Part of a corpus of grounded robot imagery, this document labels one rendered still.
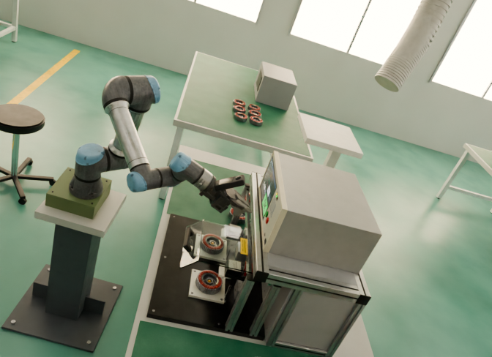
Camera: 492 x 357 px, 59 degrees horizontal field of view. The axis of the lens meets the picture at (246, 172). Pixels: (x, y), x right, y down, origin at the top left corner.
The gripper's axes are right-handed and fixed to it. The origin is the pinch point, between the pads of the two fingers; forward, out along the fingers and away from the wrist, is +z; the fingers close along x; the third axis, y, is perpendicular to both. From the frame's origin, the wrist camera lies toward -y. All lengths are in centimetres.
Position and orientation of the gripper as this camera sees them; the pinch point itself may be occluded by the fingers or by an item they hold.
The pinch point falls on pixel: (250, 208)
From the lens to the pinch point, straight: 167.6
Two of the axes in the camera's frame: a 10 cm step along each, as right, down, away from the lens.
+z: 7.3, 5.8, 3.5
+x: 0.1, 5.1, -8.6
